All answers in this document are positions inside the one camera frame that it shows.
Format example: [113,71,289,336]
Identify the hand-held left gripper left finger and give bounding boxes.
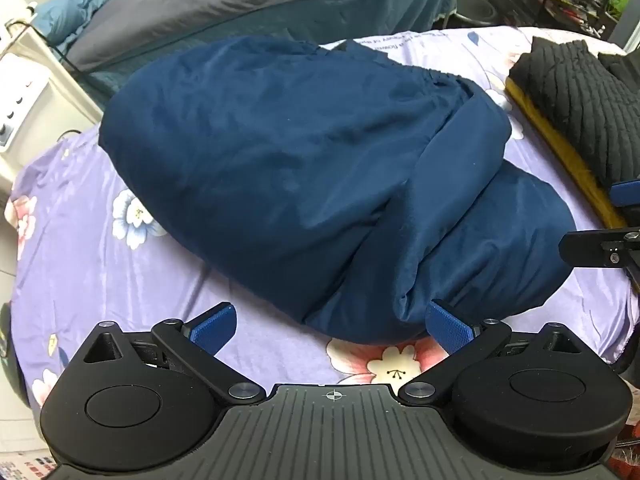
[75,302,266,404]

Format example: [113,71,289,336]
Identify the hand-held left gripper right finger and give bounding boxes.
[397,298,583,405]

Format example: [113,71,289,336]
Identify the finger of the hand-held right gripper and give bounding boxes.
[557,226,640,268]
[609,179,640,209]

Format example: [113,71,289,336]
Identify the navy blue padded jacket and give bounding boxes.
[97,35,576,346]

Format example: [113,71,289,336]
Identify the mustard yellow cloth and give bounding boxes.
[504,77,628,231]

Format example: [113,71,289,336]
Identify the black quilted jacket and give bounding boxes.
[510,35,640,188]

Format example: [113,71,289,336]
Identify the purple floral bedsheet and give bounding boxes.
[5,25,640,411]

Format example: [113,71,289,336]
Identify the printed paper sheet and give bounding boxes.
[0,452,61,480]

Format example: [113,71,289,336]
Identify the dark round bin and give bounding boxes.
[452,0,496,28]

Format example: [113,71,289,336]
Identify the white appliance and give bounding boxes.
[0,22,103,188]

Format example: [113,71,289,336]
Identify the grey purple garment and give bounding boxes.
[65,0,413,73]

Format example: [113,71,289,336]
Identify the light blue duvet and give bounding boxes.
[35,0,121,46]

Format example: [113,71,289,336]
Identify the black cable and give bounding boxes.
[5,17,71,66]

